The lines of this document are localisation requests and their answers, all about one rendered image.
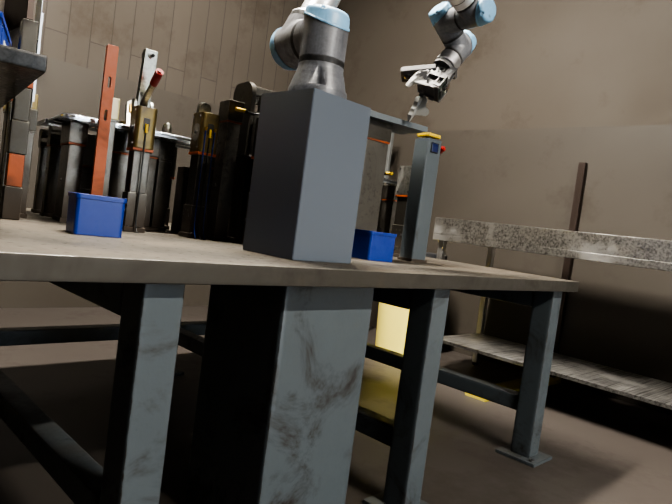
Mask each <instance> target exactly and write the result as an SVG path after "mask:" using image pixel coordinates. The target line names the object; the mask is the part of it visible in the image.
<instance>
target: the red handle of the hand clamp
mask: <svg viewBox="0 0 672 504"><path fill-rule="evenodd" d="M163 74H164V72H163V71H162V70H161V69H159V68H157V69H156V70H155V72H154V74H153V76H152V78H151V80H150V84H149V86H148V88H147V90H146V92H145V94H144V96H143V98H142V100H141V102H140V106H145V107H146V105H147V103H148V101H149V99H150V97H151V95H152V93H153V91H154V89H155V88H156V87H157V85H158V83H159V82H160V80H161V78H162V76H163Z"/></svg>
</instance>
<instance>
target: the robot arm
mask: <svg viewBox="0 0 672 504"><path fill-rule="evenodd" d="M340 1H341V0H305V1H304V2H303V4H302V6H301V8H296V9H294V10H292V12H291V13H290V15H289V17H288V19H287V20H286V22H285V24H284V25H283V27H281V28H278V29H277V30H276V31H275V32H274V33H273V35H272V36H271V39H270V50H271V55H272V57H273V59H274V60H275V62H276V63H277V64H278V65H279V66H280V67H282V68H283V69H286V70H296V72H295V74H294V76H293V78H292V81H291V83H290V85H289V87H288V91H290V90H299V89H308V88H317V89H319V90H322V91H325V92H328V93H330V94H333V95H336V96H339V97H341V98H344V99H347V94H346V92H345V82H344V76H343V72H344V64H345V56H346V49H347V41H348V33H349V32H350V29H349V24H350V19H349V16H348V15H347V14H346V13H345V12H344V11H342V10H340V9H337V7H338V5H339V3H340ZM448 1H449V2H450V4H451V5H452V6H453V8H452V6H451V5H450V4H449V2H442V3H440V4H438V5H437V6H435V7H434V8H433V9H432V10H431V11H430V12H429V18H430V20H431V22H432V24H433V25H432V26H434V28H435V30H436V32H437V34H438V36H439V37H440V39H441V41H442V43H443V45H444V46H445V49H444V50H443V51H442V52H441V54H440V55H439V56H438V57H437V58H436V60H435V62H434V63H433V64H427V65H417V66H407V67H401V69H400V73H401V81H402V82H407V83H406V87H407V88H408V87H411V86H412V85H415V84H417V92H419V93H420V94H419V95H418V96H417V97H416V98H415V100H414V103H413V105H412V107H411V109H410V111H409V113H408V114H407V119H408V122H410V121H411V120H412V118H413V117H414V116H415V115H419V116H427V115H428V114H429V110H428V109H427V107H426V103H427V98H426V97H428V99H429V100H432V101H436V102H438V103H439V102H440V101H441V100H442V99H443V97H444V96H445V95H446V94H447V90H448V89H449V88H448V86H449V85H448V84H449V82H450V81H451V80H452V79H454V80H455V79H456V78H457V69H458V68H459V67H460V65H461V64H462V63H463V62H464V61H465V59H466V58H467V57H468V56H469V55H470V54H471V53H472V51H473V50H474V48H475V46H476V37H475V36H474V34H472V33H471V32H470V31H468V30H467V29H471V28H474V27H478V26H479V27H480V26H483V25H486V24H488V23H490V22H492V21H493V19H494V18H495V15H496V5H495V3H494V1H493V0H448Z"/></svg>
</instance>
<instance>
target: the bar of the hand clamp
mask: <svg viewBox="0 0 672 504"><path fill-rule="evenodd" d="M157 58H158V52H156V51H153V50H149V49H144V50H143V52H142V63H141V70H140V76H139V82H138V89H137V95H136V99H137V105H140V100H141V96H142V97H143V96H144V94H145V92H146V90H147V88H148V86H149V84H150V80H151V78H152V76H153V74H154V72H155V70H156V64H157Z"/></svg>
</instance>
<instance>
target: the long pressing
mask: <svg viewBox="0 0 672 504"><path fill-rule="evenodd" d="M68 121H75V122H80V123H85V124H89V129H88V130H89V131H94V132H97V126H98V119H97V118H92V117H87V116H82V115H77V114H72V113H62V114H60V115H57V116H55V117H52V118H50V119H48V122H50V123H54V124H58V125H62V124H63V123H65V122H68ZM129 126H130V125H126V124H121V123H116V128H117V131H118V132H123V133H124V131H125V130H127V133H128V134H129ZM155 137H156V138H160V139H161V137H164V138H169V139H171V142H175V143H176V144H175V147H177V148H184V149H190V148H189V147H190V141H191V138H189V137H184V136H179V135H174V134H170V133H165V132H160V131H155ZM383 185H397V181H396V180H391V179H386V178H384V180H383Z"/></svg>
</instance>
